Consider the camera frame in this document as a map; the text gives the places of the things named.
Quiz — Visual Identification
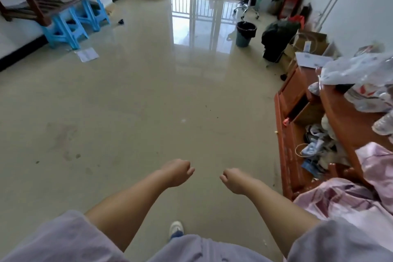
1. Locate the clear plastic bag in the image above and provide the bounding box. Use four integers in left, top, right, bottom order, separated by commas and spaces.
319, 51, 393, 86

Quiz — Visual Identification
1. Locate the white red-printed plastic bag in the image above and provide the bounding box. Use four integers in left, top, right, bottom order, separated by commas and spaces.
344, 82, 393, 114

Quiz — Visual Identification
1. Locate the person's left forearm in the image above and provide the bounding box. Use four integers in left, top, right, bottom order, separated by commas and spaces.
84, 169, 172, 253

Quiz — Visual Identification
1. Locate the orange-brown wooden cabinet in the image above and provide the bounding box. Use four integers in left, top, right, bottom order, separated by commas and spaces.
274, 64, 393, 201

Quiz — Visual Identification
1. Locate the white paper sheet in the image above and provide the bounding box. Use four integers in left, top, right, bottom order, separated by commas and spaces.
75, 47, 99, 63

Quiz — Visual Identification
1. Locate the white envelope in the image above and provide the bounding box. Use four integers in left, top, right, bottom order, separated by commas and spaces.
295, 51, 334, 69

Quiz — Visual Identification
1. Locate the person's left hand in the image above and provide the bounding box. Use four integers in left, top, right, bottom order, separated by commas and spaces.
158, 159, 196, 189

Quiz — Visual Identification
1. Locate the red metal frame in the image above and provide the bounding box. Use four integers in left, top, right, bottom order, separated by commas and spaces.
278, 0, 303, 20

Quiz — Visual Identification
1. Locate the clear plastic bottle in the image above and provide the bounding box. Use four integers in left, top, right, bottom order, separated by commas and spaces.
372, 111, 393, 136

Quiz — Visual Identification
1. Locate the person's right hand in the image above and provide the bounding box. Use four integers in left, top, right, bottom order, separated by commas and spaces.
219, 168, 252, 195

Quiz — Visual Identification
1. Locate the brown cardboard box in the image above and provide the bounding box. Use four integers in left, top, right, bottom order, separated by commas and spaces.
282, 30, 330, 72

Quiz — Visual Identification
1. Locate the pink patterned cloth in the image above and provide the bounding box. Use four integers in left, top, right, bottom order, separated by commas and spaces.
293, 142, 393, 250

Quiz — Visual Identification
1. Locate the dark bin with black liner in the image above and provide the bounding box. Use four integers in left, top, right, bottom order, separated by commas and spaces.
236, 21, 258, 48

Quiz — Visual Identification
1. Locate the white cable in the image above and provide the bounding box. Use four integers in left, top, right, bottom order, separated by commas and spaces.
295, 143, 311, 158

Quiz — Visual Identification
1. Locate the blue packet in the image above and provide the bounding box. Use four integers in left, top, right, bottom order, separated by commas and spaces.
302, 160, 323, 177

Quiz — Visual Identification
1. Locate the red bag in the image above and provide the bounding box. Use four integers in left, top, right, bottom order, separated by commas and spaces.
289, 15, 305, 29

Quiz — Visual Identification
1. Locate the person's pale lilac shirt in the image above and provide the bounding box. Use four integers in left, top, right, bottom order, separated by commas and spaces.
0, 210, 393, 262

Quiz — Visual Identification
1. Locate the blue plastic stool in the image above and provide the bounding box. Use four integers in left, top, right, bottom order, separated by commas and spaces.
75, 0, 111, 32
41, 7, 89, 50

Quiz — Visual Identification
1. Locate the person's white shoe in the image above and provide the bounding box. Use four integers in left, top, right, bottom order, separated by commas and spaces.
169, 221, 185, 239

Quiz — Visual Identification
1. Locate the black garbage bag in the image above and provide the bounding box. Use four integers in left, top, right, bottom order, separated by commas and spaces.
262, 21, 301, 63

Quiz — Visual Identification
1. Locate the person's right forearm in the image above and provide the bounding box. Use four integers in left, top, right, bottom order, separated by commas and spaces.
241, 176, 323, 259

